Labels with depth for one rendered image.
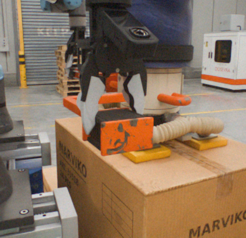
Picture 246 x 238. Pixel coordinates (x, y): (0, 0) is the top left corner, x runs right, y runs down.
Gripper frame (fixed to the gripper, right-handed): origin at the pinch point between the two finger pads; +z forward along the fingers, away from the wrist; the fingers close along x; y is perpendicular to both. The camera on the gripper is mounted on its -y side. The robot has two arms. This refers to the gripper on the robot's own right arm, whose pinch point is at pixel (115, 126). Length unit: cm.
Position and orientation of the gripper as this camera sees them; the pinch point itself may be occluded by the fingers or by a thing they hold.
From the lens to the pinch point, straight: 47.9
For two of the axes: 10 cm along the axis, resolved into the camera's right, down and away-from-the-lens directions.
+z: 0.0, 9.8, 2.2
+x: -8.8, 1.0, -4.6
